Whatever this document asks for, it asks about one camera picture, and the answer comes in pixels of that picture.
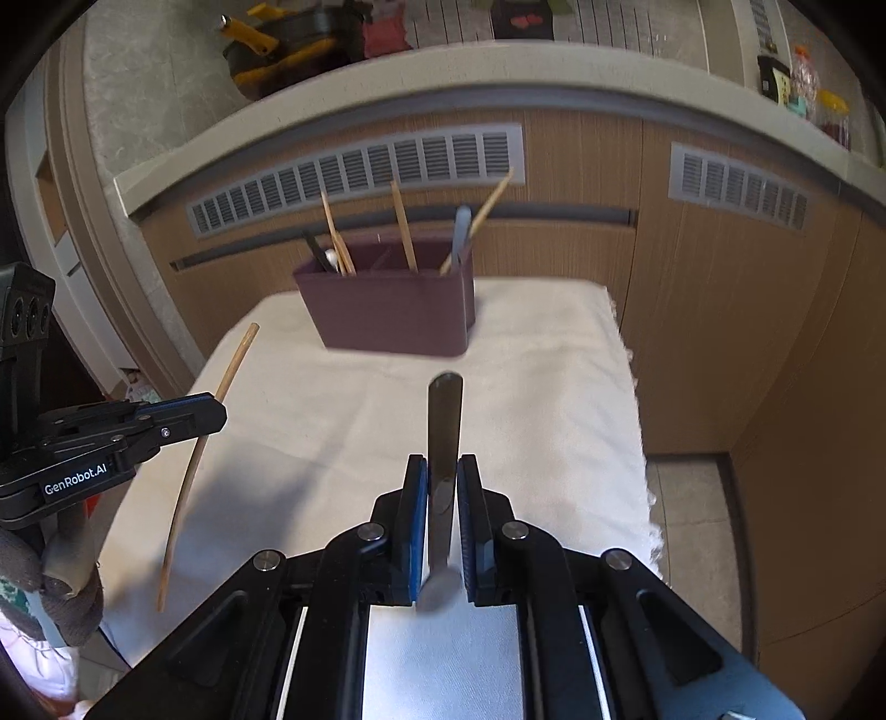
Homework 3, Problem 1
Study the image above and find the blue-grey plastic spoon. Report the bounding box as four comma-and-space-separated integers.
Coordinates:
452, 205, 475, 270

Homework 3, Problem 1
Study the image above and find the small grey vent grille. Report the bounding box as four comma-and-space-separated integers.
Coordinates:
668, 142, 810, 236

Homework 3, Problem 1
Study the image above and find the black and yellow tool bag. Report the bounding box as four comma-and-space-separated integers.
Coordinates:
220, 0, 368, 99

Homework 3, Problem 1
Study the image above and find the brown plastic utensil holder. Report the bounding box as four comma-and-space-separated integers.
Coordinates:
292, 235, 477, 357

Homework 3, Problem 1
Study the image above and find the wire grid rack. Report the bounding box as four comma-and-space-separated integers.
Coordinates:
408, 0, 697, 44

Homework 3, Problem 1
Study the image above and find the person's left hand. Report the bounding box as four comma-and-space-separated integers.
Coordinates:
0, 508, 105, 649

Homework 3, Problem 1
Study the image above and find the wooden cabinet front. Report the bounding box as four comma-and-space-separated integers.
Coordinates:
131, 104, 886, 683

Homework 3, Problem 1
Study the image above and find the cream table cloth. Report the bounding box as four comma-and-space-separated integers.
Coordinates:
97, 277, 669, 669

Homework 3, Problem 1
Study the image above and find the jar with yellow lid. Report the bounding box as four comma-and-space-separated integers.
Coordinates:
817, 90, 852, 151

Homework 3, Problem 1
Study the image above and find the clear bottle with orange cap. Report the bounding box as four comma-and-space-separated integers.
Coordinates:
789, 45, 822, 116

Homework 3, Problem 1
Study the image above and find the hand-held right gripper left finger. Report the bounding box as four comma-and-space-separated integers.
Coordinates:
86, 453, 429, 720

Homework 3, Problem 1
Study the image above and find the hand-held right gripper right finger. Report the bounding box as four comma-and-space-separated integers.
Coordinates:
455, 453, 805, 720

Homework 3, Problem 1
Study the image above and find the beige stone ledge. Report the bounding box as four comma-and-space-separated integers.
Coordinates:
112, 38, 886, 223

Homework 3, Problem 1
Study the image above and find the pink hanging cloth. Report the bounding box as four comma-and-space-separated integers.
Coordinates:
363, 3, 418, 58

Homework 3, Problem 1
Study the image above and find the dark jar with yellow label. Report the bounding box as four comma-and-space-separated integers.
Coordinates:
756, 54, 793, 105

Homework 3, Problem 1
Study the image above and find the pink white cloth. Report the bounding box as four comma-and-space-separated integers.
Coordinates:
0, 609, 79, 716

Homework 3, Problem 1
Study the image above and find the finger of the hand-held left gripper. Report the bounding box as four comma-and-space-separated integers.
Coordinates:
42, 392, 218, 445
114, 399, 229, 462

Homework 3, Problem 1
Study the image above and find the wide grey vent grille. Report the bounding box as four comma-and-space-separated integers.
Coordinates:
188, 123, 526, 240

